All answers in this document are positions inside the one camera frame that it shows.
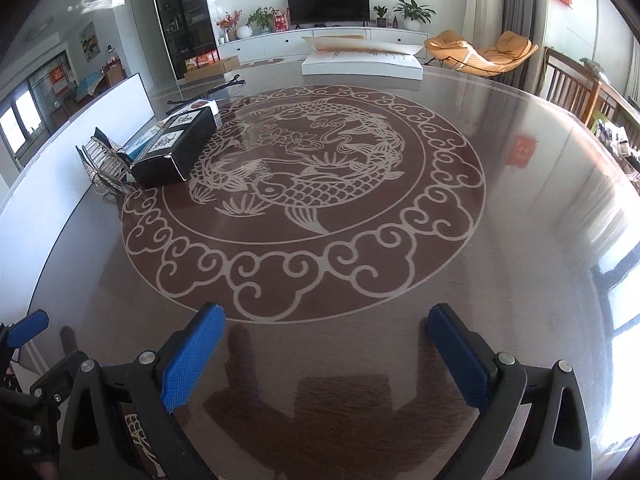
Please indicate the white tv cabinet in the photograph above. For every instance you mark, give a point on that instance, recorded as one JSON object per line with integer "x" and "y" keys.
{"x": 296, "y": 44}

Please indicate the blue white small box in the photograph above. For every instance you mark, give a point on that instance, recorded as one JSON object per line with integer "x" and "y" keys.
{"x": 135, "y": 146}

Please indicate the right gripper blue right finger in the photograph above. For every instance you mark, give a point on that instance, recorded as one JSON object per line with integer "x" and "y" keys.
{"x": 465, "y": 354}

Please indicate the black soap bar box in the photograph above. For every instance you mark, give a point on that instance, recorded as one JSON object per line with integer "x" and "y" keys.
{"x": 171, "y": 154}

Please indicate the black eyeglasses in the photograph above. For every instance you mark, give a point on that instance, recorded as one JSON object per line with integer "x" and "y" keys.
{"x": 235, "y": 81}

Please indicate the red flowers in vase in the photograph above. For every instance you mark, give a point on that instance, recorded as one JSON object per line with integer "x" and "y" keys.
{"x": 228, "y": 24}

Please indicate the large white cardboard box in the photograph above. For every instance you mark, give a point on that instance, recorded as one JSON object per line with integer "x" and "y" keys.
{"x": 45, "y": 194}

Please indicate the wooden dining chair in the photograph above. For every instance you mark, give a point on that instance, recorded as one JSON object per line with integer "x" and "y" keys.
{"x": 574, "y": 87}

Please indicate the white covered floor fan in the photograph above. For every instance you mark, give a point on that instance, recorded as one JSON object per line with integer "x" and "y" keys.
{"x": 482, "y": 23}

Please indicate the green potted plant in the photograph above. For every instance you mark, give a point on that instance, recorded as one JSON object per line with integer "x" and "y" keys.
{"x": 414, "y": 15}

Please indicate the white colourful small box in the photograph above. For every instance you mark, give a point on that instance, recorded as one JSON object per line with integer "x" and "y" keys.
{"x": 202, "y": 106}

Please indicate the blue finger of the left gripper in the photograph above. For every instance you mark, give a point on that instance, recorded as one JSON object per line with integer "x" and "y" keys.
{"x": 24, "y": 331}

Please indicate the black flat television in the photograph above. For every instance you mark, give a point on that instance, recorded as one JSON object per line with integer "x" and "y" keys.
{"x": 303, "y": 12}

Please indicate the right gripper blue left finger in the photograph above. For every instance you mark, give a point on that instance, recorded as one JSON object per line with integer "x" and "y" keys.
{"x": 186, "y": 353}

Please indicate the black display cabinet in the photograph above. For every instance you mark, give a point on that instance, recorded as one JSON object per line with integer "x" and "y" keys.
{"x": 187, "y": 31}

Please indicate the brown cardboard carton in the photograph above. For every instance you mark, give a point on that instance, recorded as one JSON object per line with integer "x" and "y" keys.
{"x": 221, "y": 67}

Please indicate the orange lounge chair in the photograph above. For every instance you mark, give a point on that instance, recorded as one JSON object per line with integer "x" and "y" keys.
{"x": 453, "y": 51}

